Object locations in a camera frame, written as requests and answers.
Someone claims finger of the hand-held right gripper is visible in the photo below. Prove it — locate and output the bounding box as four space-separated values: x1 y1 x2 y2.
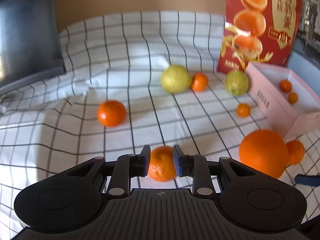
294 174 320 187

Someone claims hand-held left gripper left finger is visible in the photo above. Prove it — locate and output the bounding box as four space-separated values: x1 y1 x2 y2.
58 144 151 198

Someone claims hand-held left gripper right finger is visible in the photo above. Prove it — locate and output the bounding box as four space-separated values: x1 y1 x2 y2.
172 144 263 198

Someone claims dull textured orange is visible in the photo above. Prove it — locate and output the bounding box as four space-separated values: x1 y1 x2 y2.
148 145 178 182

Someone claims small tangerine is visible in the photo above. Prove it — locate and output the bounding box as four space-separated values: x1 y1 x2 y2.
191 73 209 92
286 140 305 165

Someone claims large orange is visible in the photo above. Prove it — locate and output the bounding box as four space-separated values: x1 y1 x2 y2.
239 129 290 179

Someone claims bright medium orange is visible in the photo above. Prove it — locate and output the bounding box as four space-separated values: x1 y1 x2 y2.
97 100 127 127

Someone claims pink cardboard box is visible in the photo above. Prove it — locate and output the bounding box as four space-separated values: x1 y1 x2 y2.
246 62 320 140

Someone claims yellow-green guava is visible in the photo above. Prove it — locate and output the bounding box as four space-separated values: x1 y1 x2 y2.
224 70 249 96
160 65 192 93

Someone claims white checkered cloth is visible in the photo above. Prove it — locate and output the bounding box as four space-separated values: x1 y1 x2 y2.
0 10 320 240

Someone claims red printed bag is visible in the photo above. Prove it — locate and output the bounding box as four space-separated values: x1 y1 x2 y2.
216 0 303 74

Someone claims dark glass cabinet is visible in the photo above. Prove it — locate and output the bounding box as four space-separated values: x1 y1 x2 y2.
291 0 320 63

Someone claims black flat screen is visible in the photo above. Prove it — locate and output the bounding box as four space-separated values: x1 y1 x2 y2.
0 0 67 94

